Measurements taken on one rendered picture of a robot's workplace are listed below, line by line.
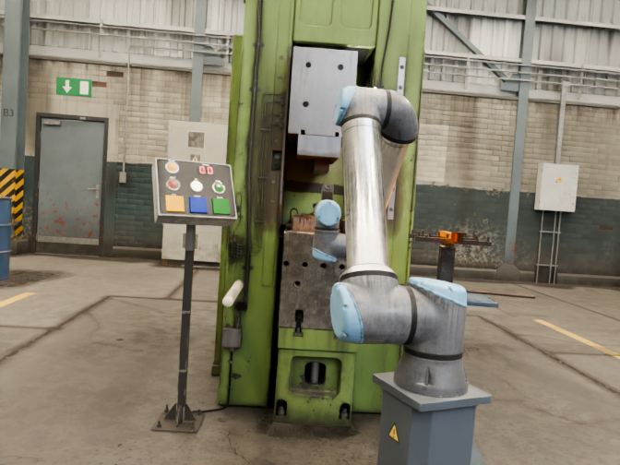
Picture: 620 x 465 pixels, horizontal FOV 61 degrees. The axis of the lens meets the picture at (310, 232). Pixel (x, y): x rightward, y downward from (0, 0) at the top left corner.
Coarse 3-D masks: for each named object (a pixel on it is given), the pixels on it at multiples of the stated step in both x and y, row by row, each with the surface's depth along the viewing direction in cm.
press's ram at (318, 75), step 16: (304, 48) 243; (320, 48) 243; (304, 64) 243; (320, 64) 243; (336, 64) 243; (352, 64) 244; (304, 80) 243; (320, 80) 244; (336, 80) 244; (352, 80) 244; (304, 96) 244; (320, 96) 244; (336, 96) 244; (304, 112) 244; (320, 112) 244; (288, 128) 244; (304, 128) 245; (320, 128) 245; (336, 128) 245
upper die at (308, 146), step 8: (304, 136) 245; (312, 136) 245; (320, 136) 245; (304, 144) 245; (312, 144) 245; (320, 144) 245; (328, 144) 245; (336, 144) 245; (304, 152) 245; (312, 152) 245; (320, 152) 246; (328, 152) 246; (336, 152) 246; (304, 160) 273; (312, 160) 269; (336, 160) 260
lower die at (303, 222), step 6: (294, 216) 258; (300, 216) 265; (306, 216) 247; (312, 216) 247; (294, 222) 247; (300, 222) 247; (306, 222) 247; (312, 222) 247; (294, 228) 247; (300, 228) 247; (306, 228) 247; (312, 228) 247
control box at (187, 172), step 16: (160, 160) 227; (176, 160) 231; (160, 176) 224; (176, 176) 227; (192, 176) 230; (208, 176) 234; (224, 176) 238; (160, 192) 220; (176, 192) 224; (192, 192) 227; (208, 192) 230; (224, 192) 234; (160, 208) 217; (208, 208) 227; (192, 224) 229; (208, 224) 231; (224, 224) 234
